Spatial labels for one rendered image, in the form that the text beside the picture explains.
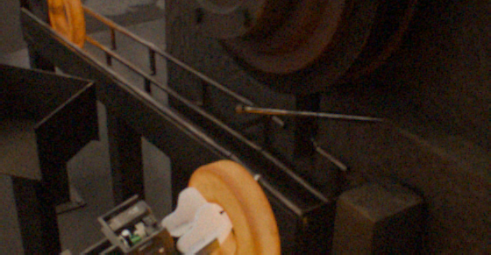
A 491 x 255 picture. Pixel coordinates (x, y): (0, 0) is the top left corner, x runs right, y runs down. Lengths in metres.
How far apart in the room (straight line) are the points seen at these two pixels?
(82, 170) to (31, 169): 1.12
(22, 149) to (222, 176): 0.75
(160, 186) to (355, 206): 1.51
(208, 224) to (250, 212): 0.05
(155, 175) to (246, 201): 1.69
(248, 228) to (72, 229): 1.50
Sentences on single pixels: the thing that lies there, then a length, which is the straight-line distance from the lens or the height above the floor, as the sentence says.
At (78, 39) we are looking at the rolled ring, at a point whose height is 0.65.
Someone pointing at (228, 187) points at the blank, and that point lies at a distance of 0.84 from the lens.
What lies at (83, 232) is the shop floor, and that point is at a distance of 2.28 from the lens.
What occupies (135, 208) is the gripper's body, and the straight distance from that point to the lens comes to 0.84.
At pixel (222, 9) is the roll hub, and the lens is 1.00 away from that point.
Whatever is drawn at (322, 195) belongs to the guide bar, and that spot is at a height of 0.70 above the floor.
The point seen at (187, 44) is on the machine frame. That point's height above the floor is 0.78.
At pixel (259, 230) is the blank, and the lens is 0.83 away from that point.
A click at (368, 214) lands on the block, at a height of 0.80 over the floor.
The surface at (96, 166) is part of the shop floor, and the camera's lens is 2.58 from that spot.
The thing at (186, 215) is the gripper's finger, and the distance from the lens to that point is 0.88.
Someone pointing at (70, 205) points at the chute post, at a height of 0.01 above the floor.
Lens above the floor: 1.37
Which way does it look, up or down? 29 degrees down
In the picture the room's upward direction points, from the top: 1 degrees clockwise
